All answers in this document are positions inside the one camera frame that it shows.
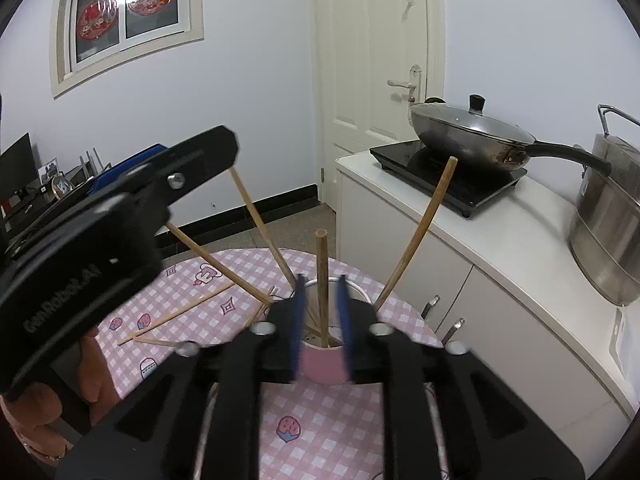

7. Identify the wooden chopstick three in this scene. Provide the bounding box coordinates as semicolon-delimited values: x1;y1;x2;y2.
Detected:
131;337;182;348

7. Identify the wooden chopstick four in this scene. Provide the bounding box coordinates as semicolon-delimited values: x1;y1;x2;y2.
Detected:
165;222;272;306

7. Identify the wooden chopstick one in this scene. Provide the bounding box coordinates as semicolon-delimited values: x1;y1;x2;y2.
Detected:
117;282;234;347

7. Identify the pink cup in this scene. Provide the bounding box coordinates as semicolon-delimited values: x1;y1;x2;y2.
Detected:
300;278;371;386

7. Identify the wooden chopstick six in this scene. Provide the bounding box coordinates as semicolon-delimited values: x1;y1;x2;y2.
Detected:
243;286;276;328

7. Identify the wooden chopstick two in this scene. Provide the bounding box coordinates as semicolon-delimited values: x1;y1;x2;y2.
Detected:
229;167;296;289

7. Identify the wooden chopstick eight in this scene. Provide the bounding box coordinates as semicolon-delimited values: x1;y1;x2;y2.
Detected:
314;229;330;348

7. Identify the white kitchen counter cabinet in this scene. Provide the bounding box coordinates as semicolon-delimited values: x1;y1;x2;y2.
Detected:
334;152;637;476

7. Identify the person left hand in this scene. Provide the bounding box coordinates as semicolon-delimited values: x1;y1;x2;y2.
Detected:
1;326;120;468

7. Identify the round desk clock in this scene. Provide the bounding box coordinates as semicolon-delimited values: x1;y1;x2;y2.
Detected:
51;174;75;200

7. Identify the black monitor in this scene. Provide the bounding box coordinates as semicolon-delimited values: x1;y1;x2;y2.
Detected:
0;133;38;200

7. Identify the window with red decals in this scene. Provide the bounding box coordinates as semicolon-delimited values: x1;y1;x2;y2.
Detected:
50;0;204;98

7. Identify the pink checkered tablecloth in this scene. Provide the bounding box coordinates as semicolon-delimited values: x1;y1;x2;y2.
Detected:
94;246;452;480

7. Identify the black induction cooker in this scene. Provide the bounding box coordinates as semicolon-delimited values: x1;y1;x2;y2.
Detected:
368;138;528;219

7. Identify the stainless steel steamer pot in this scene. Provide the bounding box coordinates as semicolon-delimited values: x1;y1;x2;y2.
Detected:
567;104;639;307

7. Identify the white door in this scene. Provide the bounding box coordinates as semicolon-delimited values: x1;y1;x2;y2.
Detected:
312;0;446;208

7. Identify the wok with glass lid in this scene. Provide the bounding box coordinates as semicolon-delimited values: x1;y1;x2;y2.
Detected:
409;94;612;177

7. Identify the silver door handle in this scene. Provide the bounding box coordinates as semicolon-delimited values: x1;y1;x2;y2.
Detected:
386;64;422;104

